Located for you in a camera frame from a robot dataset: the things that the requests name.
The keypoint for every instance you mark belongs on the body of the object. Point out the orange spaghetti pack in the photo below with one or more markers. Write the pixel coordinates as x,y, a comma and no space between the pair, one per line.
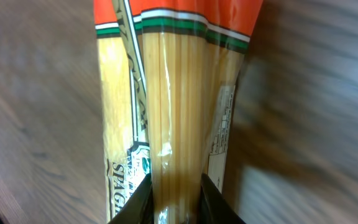
168,73

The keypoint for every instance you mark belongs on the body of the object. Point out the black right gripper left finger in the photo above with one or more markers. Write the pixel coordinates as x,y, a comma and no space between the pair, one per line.
139,207

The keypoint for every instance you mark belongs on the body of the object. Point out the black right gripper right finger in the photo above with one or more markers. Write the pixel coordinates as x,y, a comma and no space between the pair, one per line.
213,208

